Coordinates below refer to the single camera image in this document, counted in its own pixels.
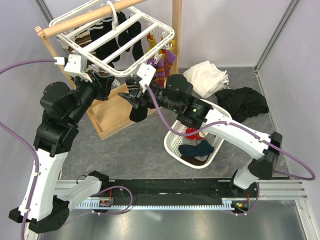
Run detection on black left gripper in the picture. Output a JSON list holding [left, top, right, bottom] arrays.
[[68, 69, 115, 125]]

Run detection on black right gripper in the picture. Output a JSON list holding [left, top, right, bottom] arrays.
[[118, 81, 181, 113]]

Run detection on black sock with beige stripes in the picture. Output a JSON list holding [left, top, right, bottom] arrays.
[[118, 78, 148, 123]]

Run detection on white plastic clip hanger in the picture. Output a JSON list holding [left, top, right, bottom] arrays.
[[49, 0, 175, 78]]

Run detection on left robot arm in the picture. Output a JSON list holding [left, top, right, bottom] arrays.
[[8, 71, 115, 234]]

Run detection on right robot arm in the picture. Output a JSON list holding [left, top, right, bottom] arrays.
[[119, 74, 283, 197]]

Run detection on wooden drying rack stand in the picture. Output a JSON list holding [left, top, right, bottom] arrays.
[[35, 0, 182, 140]]

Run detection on black sock white stripes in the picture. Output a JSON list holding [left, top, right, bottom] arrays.
[[88, 17, 127, 65]]

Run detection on purple striped sock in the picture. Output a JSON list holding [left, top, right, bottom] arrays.
[[147, 50, 177, 87]]

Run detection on brown striped sock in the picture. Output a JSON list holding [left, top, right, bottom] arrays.
[[67, 30, 110, 77]]

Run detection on yellow reindeer sock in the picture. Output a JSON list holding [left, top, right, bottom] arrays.
[[146, 33, 157, 52]]

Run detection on plain black sock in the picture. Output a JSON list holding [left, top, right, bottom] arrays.
[[117, 21, 145, 62]]

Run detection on folded white towel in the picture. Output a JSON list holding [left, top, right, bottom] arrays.
[[183, 60, 229, 99]]

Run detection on white perforated laundry basket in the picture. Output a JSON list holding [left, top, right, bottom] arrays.
[[163, 98, 233, 170]]

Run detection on navy blue sock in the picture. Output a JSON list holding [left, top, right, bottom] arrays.
[[178, 140, 215, 157]]

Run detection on crumpled black cloth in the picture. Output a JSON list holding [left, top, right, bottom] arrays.
[[214, 87, 269, 123]]

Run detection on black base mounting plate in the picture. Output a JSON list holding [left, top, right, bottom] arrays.
[[98, 178, 258, 210]]

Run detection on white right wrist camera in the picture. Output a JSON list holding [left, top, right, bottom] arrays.
[[136, 63, 156, 93]]

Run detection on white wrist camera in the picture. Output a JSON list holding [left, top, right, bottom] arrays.
[[136, 63, 156, 93], [64, 54, 92, 82]]

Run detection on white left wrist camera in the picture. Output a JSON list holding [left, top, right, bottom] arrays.
[[64, 54, 92, 82]]

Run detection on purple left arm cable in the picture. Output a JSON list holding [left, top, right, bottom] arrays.
[[0, 58, 57, 240]]

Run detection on aluminium rail frame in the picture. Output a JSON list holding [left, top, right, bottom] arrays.
[[53, 177, 311, 211]]

